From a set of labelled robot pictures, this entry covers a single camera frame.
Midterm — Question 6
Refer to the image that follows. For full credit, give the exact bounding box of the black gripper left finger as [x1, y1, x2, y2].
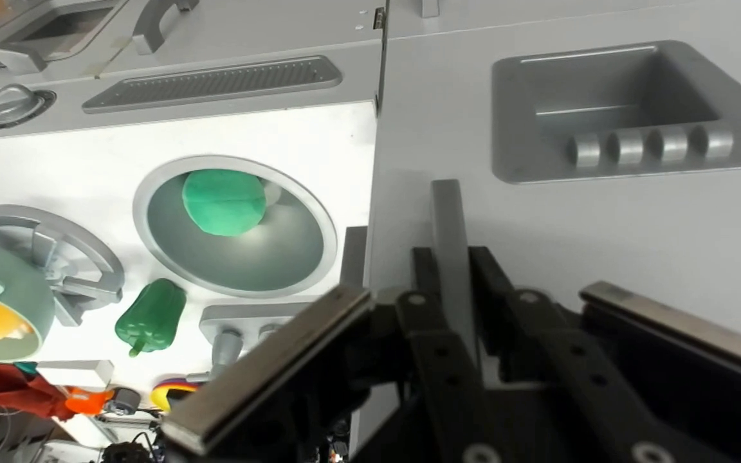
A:
[159, 244, 495, 463]

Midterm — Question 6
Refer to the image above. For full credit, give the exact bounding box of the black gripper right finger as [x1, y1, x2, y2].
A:
[469, 244, 741, 463]

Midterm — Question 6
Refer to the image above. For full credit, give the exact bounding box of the white tall fridge door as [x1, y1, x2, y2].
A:
[367, 29, 741, 364]

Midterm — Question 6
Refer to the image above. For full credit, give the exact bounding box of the grey tall fridge door handle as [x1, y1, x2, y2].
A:
[429, 179, 475, 364]

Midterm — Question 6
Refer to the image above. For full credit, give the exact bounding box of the white short fridge door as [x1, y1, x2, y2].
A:
[384, 0, 741, 37]

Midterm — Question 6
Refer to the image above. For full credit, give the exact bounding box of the silver toy faucet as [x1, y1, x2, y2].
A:
[195, 300, 313, 373]

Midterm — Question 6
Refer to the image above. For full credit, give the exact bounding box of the yellow round item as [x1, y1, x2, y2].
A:
[146, 378, 204, 415]

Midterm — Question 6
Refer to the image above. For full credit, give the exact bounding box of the green toy cup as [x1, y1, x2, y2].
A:
[114, 275, 190, 360]

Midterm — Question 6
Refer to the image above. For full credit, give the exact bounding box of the orange plastic tool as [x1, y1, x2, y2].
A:
[59, 387, 122, 420]

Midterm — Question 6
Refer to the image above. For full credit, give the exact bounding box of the white slotted wheel plate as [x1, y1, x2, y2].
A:
[0, 203, 126, 329]

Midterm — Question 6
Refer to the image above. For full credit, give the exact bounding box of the grey ice dispenser box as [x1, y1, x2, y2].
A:
[488, 40, 741, 186]

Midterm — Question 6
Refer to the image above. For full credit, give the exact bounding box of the red cloth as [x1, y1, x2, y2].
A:
[0, 360, 75, 424]

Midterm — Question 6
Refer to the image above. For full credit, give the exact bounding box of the white toy kitchen unit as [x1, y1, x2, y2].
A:
[0, 0, 384, 395]

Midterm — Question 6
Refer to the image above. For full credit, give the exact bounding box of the grey vent panel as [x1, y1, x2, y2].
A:
[79, 55, 346, 116]

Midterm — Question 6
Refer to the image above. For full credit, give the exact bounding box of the white sink cabinet door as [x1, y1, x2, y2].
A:
[122, 0, 384, 56]

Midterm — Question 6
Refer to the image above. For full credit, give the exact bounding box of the grey stove knob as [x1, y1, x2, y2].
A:
[0, 82, 56, 135]

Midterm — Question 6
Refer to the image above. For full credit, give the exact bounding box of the white oven door with window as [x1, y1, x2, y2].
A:
[0, 0, 133, 78]

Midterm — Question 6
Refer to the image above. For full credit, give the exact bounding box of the grey cabinet door handle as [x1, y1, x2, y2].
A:
[131, 0, 204, 56]

